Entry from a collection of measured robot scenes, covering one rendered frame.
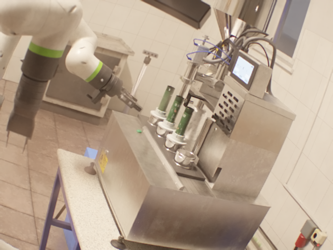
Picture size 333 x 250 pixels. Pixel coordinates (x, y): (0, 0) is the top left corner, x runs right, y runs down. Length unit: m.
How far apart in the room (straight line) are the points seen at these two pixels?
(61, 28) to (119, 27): 4.38
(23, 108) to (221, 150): 0.79
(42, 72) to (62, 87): 3.71
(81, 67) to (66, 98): 2.98
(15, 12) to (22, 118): 0.29
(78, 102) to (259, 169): 3.29
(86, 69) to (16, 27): 0.93
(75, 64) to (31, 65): 0.79
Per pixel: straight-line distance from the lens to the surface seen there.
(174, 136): 1.74
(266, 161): 1.67
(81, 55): 1.76
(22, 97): 1.01
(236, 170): 1.62
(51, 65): 0.98
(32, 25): 0.90
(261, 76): 1.52
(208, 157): 1.65
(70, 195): 1.79
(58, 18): 0.94
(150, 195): 1.48
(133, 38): 5.39
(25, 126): 1.04
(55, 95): 4.71
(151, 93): 5.64
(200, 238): 1.65
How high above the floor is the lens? 1.58
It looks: 16 degrees down
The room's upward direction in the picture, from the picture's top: 23 degrees clockwise
